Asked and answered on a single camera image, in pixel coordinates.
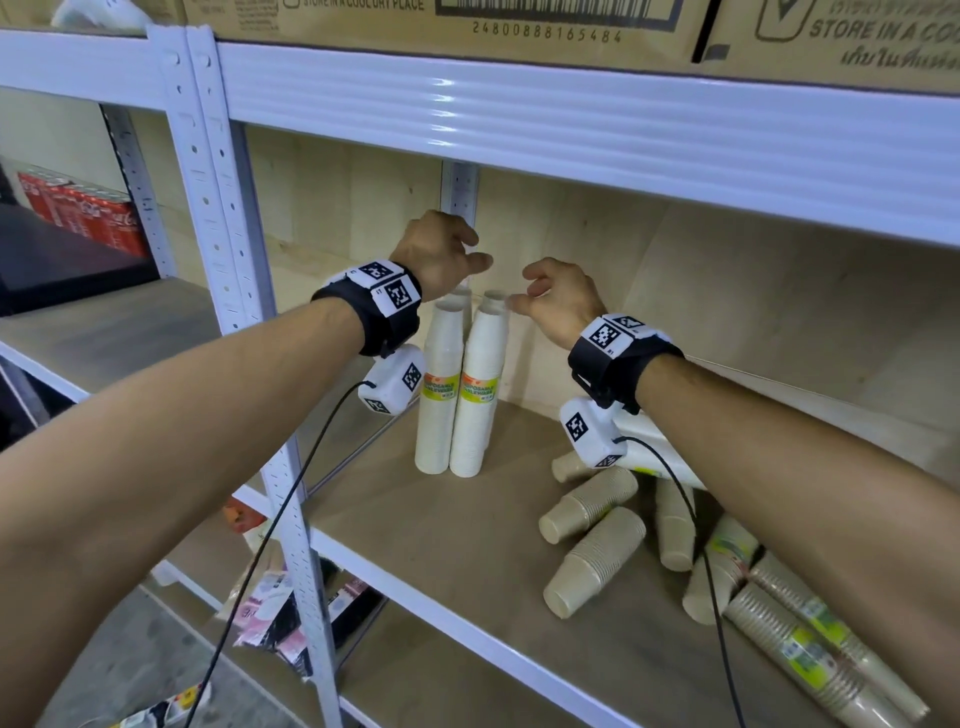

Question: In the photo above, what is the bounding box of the person's left hand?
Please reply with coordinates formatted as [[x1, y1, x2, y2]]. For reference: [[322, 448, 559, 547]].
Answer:
[[390, 210, 495, 302]]

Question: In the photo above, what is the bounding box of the person's right hand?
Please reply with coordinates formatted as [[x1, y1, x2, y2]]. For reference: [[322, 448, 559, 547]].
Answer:
[[507, 257, 608, 351]]

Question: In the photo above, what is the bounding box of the person's right forearm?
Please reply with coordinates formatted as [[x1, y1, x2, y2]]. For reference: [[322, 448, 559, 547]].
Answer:
[[636, 352, 960, 723]]

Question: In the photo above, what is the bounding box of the person's left forearm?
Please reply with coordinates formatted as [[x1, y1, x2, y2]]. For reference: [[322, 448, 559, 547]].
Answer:
[[0, 296, 366, 728]]

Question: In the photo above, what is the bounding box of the black wristband with marker tags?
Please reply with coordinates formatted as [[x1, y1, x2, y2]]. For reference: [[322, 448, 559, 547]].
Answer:
[[310, 259, 423, 359], [567, 313, 686, 416]]

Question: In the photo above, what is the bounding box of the white metal shelving rack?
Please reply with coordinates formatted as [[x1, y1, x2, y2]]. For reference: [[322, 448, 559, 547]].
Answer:
[[0, 26, 260, 612], [184, 26, 960, 728]]

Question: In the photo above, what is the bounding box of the brown cardboard box with barcode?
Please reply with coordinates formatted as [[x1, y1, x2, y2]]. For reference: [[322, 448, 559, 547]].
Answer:
[[182, 0, 712, 74]]

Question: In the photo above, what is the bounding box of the pile of beige cup sleeves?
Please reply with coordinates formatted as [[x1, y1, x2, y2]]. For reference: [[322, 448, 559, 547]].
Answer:
[[537, 450, 932, 728]]

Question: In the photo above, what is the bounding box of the orange packet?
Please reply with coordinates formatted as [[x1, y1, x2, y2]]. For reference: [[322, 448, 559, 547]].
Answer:
[[222, 498, 268, 536]]

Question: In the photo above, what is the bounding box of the black packet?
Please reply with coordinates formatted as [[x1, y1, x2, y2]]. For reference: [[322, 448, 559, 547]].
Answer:
[[276, 576, 385, 680]]

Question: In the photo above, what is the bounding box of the pack of red soda cans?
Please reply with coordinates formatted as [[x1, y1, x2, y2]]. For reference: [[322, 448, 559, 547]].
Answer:
[[15, 170, 153, 261]]

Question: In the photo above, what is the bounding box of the pink white packet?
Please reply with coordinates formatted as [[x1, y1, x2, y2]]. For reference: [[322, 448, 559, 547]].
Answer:
[[228, 568, 305, 652]]

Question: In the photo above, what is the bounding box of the black box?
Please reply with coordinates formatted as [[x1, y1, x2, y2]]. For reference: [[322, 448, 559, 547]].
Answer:
[[0, 201, 161, 318]]

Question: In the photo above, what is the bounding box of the white plastic bag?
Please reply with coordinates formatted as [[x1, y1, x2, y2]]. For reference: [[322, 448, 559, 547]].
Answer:
[[50, 0, 153, 33]]

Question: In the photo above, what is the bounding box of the colourful printed packet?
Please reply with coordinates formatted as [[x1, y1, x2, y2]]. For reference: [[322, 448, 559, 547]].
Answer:
[[111, 681, 213, 728]]

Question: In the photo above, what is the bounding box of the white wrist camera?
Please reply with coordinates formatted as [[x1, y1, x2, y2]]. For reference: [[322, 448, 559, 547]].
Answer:
[[357, 344, 428, 417], [558, 396, 628, 471]]

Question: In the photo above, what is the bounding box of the black camera cable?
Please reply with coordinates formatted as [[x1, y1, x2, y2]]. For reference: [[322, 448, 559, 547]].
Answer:
[[612, 435, 748, 728], [183, 380, 377, 728]]

